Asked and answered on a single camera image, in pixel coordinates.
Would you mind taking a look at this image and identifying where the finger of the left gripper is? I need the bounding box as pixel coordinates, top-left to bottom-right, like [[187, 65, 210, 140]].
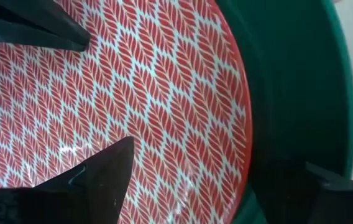
[[0, 0, 91, 47], [0, 14, 86, 52]]

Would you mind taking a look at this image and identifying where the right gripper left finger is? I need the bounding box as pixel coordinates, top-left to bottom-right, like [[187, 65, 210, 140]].
[[33, 136, 135, 224]]

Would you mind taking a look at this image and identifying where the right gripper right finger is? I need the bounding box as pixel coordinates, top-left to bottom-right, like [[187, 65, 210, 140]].
[[250, 159, 353, 224]]

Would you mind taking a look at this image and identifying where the red leaf pattern plate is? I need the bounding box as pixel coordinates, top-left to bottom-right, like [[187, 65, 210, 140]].
[[0, 0, 254, 224]]

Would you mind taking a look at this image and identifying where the large green plate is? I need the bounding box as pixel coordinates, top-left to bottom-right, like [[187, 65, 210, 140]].
[[215, 0, 353, 224]]

